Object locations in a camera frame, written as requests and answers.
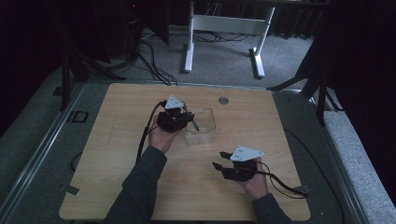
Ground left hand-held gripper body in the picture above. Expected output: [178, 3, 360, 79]
[156, 94, 190, 133]

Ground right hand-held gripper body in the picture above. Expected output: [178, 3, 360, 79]
[222, 145, 266, 183]

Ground clear plastic container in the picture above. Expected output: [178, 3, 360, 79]
[183, 107, 217, 146]

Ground person's right hand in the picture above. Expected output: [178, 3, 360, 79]
[236, 156, 271, 201]

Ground person's left hand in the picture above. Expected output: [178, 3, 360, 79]
[148, 115, 184, 155]

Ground grey tape piece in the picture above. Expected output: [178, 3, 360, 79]
[59, 184, 80, 197]
[293, 184, 312, 194]

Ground black metal stand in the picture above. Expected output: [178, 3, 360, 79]
[53, 0, 126, 112]
[266, 31, 344, 126]

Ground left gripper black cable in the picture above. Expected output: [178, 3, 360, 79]
[135, 99, 168, 163]

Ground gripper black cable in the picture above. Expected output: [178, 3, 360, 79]
[135, 99, 168, 163]
[257, 161, 310, 200]

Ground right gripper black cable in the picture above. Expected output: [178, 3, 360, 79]
[257, 161, 310, 200]

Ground black floor cable bundle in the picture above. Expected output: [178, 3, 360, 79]
[136, 39, 179, 87]

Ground long black cable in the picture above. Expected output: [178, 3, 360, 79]
[283, 128, 346, 224]

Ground cables under white desk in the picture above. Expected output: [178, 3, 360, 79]
[169, 29, 251, 44]

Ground black rectangular floor frame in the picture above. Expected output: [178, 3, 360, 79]
[67, 109, 90, 124]

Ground aluminium floor rail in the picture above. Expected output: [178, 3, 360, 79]
[306, 94, 372, 224]
[0, 83, 86, 218]

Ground white metal desk frame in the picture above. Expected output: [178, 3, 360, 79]
[182, 0, 276, 79]

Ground short black cable loop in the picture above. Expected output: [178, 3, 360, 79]
[70, 150, 84, 173]

